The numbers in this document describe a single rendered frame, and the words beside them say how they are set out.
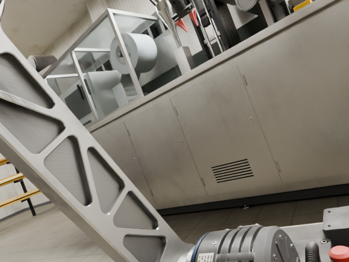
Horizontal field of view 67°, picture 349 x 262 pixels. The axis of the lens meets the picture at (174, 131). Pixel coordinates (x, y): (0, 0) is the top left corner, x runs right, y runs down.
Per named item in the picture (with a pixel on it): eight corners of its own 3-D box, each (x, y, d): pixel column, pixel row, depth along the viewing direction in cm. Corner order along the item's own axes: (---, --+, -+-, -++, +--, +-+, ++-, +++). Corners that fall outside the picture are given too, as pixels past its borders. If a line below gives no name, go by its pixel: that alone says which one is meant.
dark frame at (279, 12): (269, 39, 150) (256, 6, 151) (285, 41, 176) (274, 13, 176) (282, 32, 146) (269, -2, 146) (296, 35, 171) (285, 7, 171)
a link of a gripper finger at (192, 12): (190, 28, 133) (180, 11, 129) (202, 21, 129) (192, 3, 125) (187, 33, 128) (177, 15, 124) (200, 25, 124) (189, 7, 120)
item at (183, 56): (181, 87, 198) (153, 15, 199) (191, 84, 209) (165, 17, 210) (196, 79, 190) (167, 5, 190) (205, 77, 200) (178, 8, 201)
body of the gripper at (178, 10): (176, 17, 131) (168, 3, 128) (193, 5, 126) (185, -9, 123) (173, 21, 126) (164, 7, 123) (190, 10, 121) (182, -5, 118)
